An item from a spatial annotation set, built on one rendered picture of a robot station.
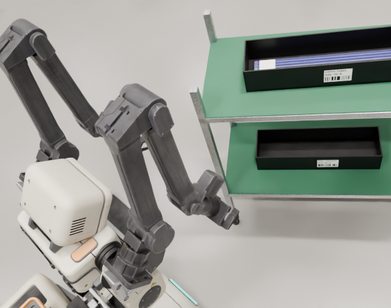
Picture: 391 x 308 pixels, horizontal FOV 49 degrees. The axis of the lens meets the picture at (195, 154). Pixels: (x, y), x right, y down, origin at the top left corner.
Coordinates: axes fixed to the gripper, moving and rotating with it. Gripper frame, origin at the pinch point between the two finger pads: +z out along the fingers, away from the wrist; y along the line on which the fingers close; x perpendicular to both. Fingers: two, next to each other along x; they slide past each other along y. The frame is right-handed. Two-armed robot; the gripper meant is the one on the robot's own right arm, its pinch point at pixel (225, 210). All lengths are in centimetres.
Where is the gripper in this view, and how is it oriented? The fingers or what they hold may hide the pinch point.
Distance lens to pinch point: 138.1
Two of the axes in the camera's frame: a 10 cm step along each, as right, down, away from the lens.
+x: -5.1, 8.6, 0.8
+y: -7.1, -4.7, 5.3
